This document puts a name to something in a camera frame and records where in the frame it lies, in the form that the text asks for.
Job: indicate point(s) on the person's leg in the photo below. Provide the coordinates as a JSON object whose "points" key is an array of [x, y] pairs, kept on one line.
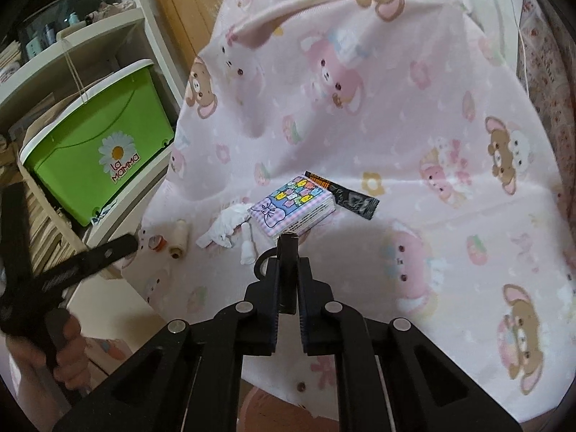
{"points": [[288, 418]]}

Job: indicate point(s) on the person's left hand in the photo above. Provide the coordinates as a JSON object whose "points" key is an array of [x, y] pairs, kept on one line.
{"points": [[72, 355]]}

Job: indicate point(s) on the black sachet wrapper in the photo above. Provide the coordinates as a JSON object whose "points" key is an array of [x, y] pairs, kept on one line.
{"points": [[355, 202]]}

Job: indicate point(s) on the pink patterned pillow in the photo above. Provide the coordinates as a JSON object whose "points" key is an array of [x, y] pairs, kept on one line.
{"points": [[553, 76]]}

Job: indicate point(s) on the row of stacked books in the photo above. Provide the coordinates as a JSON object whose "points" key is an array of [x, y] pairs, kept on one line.
{"points": [[54, 238]]}

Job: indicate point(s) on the small white plastic bottle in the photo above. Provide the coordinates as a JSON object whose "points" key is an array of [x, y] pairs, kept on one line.
{"points": [[247, 252]]}

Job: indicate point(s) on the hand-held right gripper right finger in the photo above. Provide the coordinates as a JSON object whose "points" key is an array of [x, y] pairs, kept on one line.
{"points": [[312, 328]]}

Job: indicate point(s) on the pink cartoon printed blanket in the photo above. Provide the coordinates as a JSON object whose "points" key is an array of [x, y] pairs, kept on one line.
{"points": [[382, 121]]}

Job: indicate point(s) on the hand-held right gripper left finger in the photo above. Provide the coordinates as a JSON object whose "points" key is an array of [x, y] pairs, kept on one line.
{"points": [[267, 328]]}

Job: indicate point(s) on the purple plaid tissue pack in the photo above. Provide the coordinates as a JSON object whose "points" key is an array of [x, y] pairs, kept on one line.
{"points": [[288, 207]]}

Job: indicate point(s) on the white shelf unit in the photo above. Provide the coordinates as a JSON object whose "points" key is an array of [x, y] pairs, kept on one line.
{"points": [[90, 40]]}

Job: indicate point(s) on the beige thread spool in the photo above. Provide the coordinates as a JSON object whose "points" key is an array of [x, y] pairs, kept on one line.
{"points": [[178, 238]]}

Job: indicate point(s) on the white tissue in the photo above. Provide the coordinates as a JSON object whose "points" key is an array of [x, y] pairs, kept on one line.
{"points": [[225, 225]]}

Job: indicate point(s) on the group of small bottles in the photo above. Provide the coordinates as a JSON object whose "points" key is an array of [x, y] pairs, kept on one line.
{"points": [[47, 33]]}

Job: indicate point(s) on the green plastic storage box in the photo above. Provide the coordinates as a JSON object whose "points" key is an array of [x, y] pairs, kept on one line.
{"points": [[81, 144]]}

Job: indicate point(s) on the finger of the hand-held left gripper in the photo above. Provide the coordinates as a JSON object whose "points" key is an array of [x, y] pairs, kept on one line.
{"points": [[20, 225], [112, 252]]}

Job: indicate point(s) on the wooden door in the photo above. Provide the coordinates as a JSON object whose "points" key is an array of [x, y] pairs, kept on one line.
{"points": [[189, 9]]}

